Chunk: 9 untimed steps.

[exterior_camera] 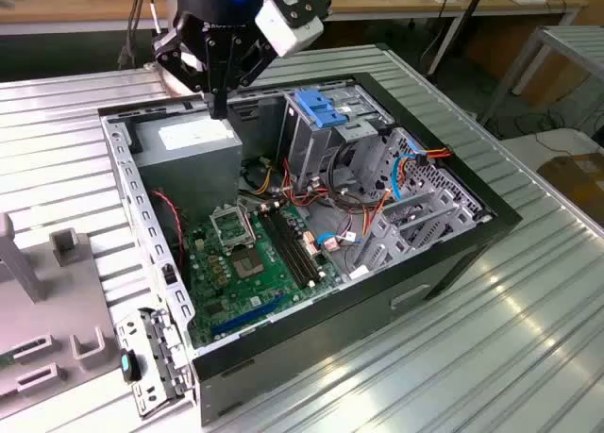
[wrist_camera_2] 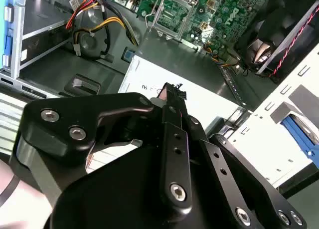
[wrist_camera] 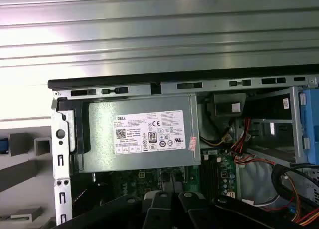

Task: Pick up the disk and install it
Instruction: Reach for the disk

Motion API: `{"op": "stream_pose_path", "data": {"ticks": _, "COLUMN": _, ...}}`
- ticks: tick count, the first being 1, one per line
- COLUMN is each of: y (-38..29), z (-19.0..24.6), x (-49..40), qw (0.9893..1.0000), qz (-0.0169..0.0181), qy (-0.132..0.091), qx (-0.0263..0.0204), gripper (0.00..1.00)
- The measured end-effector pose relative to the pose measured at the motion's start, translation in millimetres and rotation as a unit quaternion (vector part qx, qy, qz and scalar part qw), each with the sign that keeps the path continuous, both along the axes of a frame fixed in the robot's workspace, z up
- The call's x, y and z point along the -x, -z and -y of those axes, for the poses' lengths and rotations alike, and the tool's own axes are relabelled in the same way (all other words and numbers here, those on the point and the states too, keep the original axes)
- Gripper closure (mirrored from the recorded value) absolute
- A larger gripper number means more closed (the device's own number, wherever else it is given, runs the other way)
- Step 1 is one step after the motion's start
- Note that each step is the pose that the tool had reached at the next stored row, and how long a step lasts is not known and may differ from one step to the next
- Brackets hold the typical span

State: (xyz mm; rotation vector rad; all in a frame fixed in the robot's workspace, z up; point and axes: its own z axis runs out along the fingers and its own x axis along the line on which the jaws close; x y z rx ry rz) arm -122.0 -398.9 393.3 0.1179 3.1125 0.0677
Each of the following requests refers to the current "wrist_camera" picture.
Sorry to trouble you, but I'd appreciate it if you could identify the orange red wire bundle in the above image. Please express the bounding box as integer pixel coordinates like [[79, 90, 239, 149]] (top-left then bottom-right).
[[230, 118, 253, 165]]

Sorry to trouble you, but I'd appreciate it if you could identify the yellow black wire bundle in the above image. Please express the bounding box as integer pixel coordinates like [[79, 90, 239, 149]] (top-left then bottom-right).
[[201, 133, 234, 148]]

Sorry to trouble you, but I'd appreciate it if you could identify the grey optical drive cage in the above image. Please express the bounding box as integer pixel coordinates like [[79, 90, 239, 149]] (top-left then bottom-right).
[[245, 85, 310, 169]]

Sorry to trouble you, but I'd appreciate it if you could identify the grey perforated disk bay cage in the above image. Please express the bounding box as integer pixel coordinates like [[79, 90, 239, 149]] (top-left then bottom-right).
[[284, 164, 319, 207]]

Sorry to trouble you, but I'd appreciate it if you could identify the hard disk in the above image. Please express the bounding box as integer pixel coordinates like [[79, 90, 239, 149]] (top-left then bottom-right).
[[0, 138, 9, 155]]

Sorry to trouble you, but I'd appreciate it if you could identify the grey Dell power supply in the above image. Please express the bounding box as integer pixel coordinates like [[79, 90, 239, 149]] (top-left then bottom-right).
[[74, 94, 201, 174]]

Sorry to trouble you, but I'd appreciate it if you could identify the black RAM slot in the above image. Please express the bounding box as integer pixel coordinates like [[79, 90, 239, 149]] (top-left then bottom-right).
[[201, 156, 212, 197], [210, 156, 221, 197]]

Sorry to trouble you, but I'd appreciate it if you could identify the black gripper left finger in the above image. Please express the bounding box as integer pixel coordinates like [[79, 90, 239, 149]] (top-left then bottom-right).
[[57, 191, 173, 229]]

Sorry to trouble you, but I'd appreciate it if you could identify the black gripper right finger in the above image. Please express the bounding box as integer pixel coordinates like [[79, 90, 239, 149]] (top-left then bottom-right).
[[177, 192, 304, 229]]

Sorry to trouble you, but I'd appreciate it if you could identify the orange yellow power wire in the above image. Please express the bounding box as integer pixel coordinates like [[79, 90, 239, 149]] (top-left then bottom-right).
[[290, 184, 319, 226]]

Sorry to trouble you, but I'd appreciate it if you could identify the green motherboard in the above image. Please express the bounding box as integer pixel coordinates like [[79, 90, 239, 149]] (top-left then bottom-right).
[[72, 149, 241, 210]]

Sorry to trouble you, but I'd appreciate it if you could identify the blue drive bay latch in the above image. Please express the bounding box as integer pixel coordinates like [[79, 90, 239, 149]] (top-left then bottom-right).
[[298, 88, 319, 165]]

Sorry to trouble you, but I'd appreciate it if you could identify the black PC case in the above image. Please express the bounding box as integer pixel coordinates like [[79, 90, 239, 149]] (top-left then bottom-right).
[[47, 73, 319, 229]]

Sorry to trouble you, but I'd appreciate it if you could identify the dark brown wire bundle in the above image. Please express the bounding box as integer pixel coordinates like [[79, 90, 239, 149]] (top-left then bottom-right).
[[271, 164, 319, 215]]

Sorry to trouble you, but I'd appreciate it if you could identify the grey parts rack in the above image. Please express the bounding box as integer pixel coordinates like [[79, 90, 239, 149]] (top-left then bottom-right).
[[0, 129, 58, 229]]

